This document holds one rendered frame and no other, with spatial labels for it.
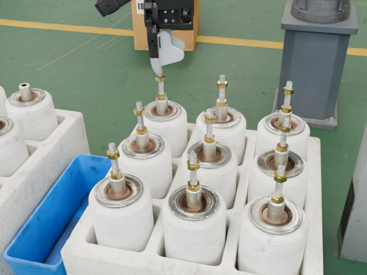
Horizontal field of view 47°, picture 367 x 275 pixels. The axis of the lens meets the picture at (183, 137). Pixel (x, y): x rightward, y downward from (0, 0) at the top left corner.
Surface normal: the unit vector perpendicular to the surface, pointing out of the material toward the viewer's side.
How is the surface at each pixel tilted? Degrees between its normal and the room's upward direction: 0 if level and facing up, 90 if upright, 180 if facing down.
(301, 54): 90
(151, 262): 0
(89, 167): 88
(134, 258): 0
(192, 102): 0
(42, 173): 90
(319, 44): 90
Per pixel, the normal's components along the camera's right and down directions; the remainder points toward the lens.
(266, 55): -0.03, -0.82
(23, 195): 0.96, 0.14
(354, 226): -0.24, 0.57
